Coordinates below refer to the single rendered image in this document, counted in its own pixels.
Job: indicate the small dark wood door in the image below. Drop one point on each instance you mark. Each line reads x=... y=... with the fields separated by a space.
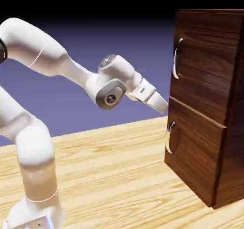
x=192 y=152

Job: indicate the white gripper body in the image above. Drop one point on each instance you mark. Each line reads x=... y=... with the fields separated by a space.
x=159 y=101

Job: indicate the large dark wood door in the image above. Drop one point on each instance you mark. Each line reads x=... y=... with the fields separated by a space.
x=202 y=65

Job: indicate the dark wood cabinet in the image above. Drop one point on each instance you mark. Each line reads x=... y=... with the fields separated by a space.
x=228 y=118

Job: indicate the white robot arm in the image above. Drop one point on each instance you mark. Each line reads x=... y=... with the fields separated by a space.
x=38 y=149

